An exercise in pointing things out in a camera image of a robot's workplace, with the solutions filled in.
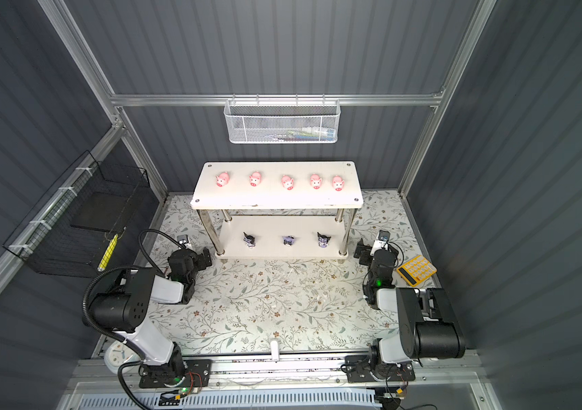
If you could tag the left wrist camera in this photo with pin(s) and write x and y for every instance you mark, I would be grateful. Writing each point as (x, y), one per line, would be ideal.
(183, 241)

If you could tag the white wire mesh basket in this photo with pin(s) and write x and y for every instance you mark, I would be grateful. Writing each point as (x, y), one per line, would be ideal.
(251, 124)

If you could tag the items in mesh basket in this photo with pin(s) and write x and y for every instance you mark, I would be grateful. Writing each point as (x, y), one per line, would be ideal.
(316, 134)

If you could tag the black wire wall basket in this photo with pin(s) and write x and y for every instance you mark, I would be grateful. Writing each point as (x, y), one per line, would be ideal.
(68, 235)

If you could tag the yellow calculator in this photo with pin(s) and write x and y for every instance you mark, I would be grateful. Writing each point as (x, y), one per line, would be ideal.
(416, 271)

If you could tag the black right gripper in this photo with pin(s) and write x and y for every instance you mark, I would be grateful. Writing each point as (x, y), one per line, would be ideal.
(368, 253)

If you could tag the pink pig toy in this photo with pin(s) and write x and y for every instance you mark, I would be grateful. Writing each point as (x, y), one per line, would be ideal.
(255, 179)
(287, 182)
(316, 181)
(338, 183)
(223, 179)

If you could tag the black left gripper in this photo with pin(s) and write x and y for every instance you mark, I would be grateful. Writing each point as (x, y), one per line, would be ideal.
(200, 263)

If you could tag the black-headed purple toy figure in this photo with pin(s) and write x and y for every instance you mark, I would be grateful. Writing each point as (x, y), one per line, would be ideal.
(288, 240)

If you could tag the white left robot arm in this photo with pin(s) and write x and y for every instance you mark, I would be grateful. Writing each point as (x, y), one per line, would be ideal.
(116, 303)

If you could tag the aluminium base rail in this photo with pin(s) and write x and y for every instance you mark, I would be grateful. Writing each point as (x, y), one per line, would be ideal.
(323, 369)

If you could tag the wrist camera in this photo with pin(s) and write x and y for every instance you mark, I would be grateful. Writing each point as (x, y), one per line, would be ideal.
(183, 241)
(381, 242)

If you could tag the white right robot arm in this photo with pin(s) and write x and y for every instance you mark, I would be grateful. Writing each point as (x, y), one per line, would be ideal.
(427, 327)

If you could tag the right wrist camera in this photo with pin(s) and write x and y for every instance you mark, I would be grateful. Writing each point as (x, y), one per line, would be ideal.
(381, 242)

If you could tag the white two-tier shelf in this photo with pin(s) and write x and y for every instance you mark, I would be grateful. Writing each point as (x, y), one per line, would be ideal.
(269, 212)

